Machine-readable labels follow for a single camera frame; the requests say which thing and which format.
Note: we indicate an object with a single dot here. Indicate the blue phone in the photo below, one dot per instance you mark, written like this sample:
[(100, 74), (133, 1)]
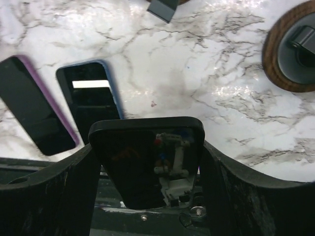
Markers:
[(91, 94)]

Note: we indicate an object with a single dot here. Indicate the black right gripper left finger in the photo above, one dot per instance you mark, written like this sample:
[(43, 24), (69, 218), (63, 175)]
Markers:
[(58, 200)]

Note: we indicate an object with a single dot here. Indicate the black mounting rail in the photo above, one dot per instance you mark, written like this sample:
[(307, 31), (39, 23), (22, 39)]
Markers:
[(111, 216)]

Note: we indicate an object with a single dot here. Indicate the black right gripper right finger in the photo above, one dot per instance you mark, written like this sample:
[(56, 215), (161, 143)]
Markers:
[(241, 201)]

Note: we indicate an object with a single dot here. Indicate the pink phone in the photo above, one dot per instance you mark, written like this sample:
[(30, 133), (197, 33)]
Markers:
[(27, 97)]

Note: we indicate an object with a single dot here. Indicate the brown base phone stand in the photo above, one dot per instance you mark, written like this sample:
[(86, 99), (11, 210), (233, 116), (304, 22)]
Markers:
[(288, 54)]

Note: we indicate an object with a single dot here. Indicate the black phone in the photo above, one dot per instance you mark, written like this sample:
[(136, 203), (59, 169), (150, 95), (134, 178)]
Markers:
[(152, 162)]

